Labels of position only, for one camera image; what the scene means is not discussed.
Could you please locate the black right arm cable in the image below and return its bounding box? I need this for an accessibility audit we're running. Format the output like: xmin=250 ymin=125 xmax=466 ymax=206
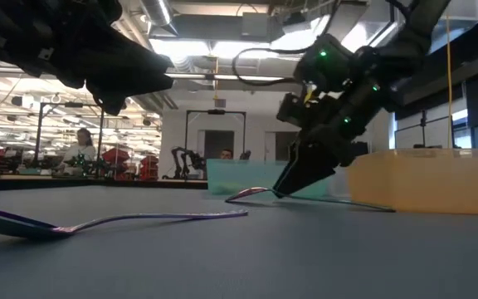
xmin=232 ymin=47 xmax=310 ymax=87

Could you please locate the iridescent rainbow spoon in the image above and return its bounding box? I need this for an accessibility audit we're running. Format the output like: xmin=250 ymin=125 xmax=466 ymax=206
xmin=224 ymin=186 xmax=397 ymax=213
xmin=0 ymin=202 xmax=250 ymax=241

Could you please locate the black frame stand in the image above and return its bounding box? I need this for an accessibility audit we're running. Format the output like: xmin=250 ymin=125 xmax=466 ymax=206
xmin=33 ymin=100 xmax=106 ymax=179
xmin=183 ymin=109 xmax=247 ymax=164

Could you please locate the orange plastic bin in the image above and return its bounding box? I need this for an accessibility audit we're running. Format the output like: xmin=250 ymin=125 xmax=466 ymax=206
xmin=346 ymin=148 xmax=478 ymax=216

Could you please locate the yellow cable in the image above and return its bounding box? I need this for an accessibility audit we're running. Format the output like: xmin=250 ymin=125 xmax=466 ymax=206
xmin=445 ymin=14 xmax=453 ymax=150

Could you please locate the green plastic bin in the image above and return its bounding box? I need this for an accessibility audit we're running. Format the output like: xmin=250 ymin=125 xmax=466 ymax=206
xmin=205 ymin=158 xmax=332 ymax=196

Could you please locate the black floor stand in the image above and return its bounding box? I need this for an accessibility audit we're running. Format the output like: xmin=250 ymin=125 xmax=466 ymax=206
xmin=393 ymin=109 xmax=451 ymax=150

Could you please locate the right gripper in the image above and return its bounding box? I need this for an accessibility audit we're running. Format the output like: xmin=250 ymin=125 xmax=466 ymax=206
xmin=271 ymin=89 xmax=389 ymax=199

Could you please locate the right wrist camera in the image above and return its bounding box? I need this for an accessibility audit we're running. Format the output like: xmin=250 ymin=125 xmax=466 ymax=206
xmin=276 ymin=91 xmax=313 ymax=130

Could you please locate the yellow cable tag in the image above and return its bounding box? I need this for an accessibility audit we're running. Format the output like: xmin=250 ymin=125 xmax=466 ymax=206
xmin=304 ymin=81 xmax=318 ymax=104

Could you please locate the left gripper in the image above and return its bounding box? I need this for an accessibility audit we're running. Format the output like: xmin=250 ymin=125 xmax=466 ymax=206
xmin=0 ymin=0 xmax=174 ymax=116

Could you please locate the silver ceiling air duct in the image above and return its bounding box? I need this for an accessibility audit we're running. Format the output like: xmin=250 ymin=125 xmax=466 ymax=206
xmin=138 ymin=0 xmax=181 ymax=37

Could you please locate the red equipment cart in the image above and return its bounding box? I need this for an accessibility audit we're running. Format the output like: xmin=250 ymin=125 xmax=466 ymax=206
xmin=138 ymin=154 xmax=160 ymax=180
xmin=100 ymin=148 xmax=131 ymax=180

